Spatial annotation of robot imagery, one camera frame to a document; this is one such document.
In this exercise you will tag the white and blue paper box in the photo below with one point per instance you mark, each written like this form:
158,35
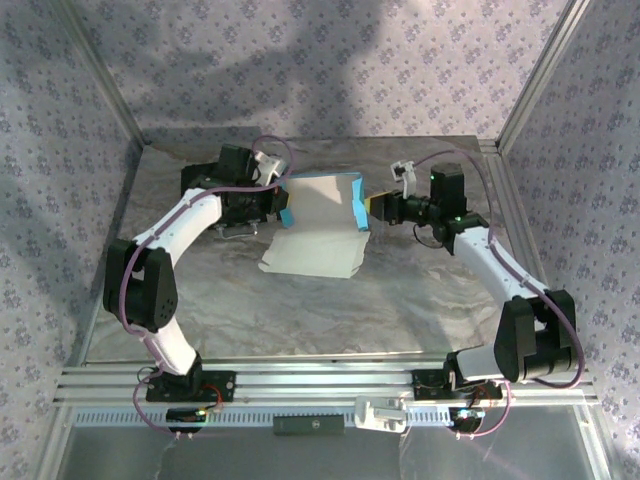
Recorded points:
320,215

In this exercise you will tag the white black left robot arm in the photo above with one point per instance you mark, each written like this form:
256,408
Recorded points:
175,225

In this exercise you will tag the dark grey rectangular box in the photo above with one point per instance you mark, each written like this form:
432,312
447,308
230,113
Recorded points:
307,425

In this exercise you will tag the black briefcase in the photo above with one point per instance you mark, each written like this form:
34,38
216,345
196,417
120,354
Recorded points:
197,175

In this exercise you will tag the black left controller board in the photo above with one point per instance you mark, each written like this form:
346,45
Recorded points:
185,417

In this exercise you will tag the black controller board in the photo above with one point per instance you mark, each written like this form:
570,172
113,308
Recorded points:
185,417
465,420

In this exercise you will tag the black right controller board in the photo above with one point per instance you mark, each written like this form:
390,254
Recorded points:
465,420

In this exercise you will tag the shiny metal lower panel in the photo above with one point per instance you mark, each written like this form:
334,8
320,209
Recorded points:
300,457

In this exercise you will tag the aluminium right side rail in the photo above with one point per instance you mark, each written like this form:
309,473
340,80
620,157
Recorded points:
520,225

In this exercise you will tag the aluminium rail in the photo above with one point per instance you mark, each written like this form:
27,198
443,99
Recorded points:
107,240
520,225

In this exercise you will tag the aluminium left side rail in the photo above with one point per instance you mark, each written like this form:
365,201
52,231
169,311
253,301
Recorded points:
107,240

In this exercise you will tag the aluminium right corner post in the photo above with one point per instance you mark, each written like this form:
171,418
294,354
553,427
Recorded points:
545,75

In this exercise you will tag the aluminium corner post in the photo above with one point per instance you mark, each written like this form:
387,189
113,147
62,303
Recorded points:
105,80
545,75

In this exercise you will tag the aluminium front rail frame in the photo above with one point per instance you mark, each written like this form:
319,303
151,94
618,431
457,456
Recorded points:
320,380

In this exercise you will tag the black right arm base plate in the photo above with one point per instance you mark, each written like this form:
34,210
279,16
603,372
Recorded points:
425,385

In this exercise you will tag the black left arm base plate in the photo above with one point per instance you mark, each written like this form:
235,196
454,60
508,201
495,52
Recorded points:
225,387

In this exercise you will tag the aluminium left corner post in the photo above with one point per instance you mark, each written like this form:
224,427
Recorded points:
105,80

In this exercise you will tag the white plastic bracket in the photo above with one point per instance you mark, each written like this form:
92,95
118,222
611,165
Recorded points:
380,415

